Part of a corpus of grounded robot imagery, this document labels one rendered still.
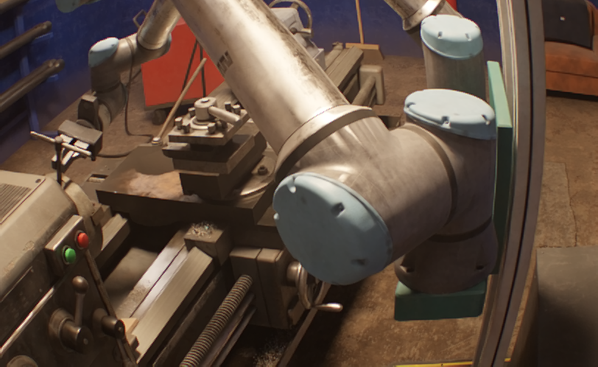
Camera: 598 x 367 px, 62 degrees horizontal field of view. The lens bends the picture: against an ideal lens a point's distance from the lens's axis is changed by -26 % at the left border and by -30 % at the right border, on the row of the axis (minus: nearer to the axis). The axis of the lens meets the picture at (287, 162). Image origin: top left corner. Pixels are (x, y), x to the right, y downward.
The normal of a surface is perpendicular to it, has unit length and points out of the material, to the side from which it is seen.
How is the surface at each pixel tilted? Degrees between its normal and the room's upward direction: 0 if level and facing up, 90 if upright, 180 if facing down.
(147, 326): 36
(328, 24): 90
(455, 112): 5
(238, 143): 0
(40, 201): 45
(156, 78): 90
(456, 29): 5
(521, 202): 90
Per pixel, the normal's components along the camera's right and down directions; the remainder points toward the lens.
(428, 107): -0.04, -0.92
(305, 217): -0.74, 0.41
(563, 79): -0.33, 0.45
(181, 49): 0.02, 0.44
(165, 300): 0.46, -0.69
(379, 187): 0.28, -0.52
